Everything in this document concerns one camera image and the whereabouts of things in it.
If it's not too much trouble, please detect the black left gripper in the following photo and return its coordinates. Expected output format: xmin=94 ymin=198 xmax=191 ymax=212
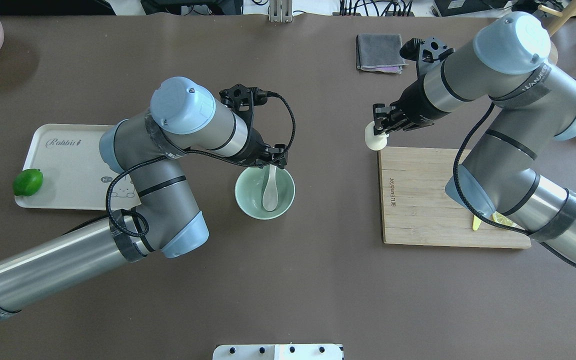
xmin=230 ymin=128 xmax=288 ymax=170

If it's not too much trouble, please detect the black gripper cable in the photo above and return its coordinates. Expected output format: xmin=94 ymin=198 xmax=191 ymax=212
xmin=452 ymin=102 xmax=576 ymax=276

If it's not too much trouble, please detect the wooden mug tree stand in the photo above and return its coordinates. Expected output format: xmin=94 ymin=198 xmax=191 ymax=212
xmin=535 ymin=0 xmax=576 ymax=65

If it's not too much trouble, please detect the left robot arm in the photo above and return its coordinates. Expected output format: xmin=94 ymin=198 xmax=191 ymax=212
xmin=0 ymin=76 xmax=297 ymax=321

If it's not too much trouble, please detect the light green ceramic bowl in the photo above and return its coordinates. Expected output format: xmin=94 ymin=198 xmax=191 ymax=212
xmin=234 ymin=167 xmax=296 ymax=220

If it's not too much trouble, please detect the wooden cutting board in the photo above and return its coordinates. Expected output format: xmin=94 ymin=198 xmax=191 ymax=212
xmin=377 ymin=146 xmax=531 ymax=249

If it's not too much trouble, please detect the beige rabbit serving tray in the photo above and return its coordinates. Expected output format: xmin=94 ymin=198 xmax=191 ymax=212
xmin=14 ymin=124 xmax=118 ymax=211

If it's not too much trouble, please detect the white ceramic spoon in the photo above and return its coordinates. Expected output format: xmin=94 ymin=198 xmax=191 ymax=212
xmin=262 ymin=165 xmax=279 ymax=212

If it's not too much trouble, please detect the yellow plastic knife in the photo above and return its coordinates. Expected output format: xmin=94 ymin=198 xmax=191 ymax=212
xmin=471 ymin=215 xmax=483 ymax=231

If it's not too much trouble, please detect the folded grey cloth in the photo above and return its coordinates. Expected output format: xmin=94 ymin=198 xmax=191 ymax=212
xmin=356 ymin=33 xmax=406 ymax=75

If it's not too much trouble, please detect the lemon slice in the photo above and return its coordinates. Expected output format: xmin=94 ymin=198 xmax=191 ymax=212
xmin=491 ymin=212 xmax=517 ymax=228

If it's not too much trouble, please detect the green lime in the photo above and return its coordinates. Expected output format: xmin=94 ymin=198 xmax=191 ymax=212
xmin=13 ymin=168 xmax=44 ymax=197

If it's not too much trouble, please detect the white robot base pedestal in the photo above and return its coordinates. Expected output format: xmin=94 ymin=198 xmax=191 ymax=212
xmin=212 ymin=342 xmax=345 ymax=360

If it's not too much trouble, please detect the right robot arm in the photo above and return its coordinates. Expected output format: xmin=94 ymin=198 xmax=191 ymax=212
xmin=365 ymin=12 xmax=576 ymax=268

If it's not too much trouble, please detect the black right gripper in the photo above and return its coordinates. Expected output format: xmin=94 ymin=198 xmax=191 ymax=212
xmin=372 ymin=75 xmax=448 ymax=138

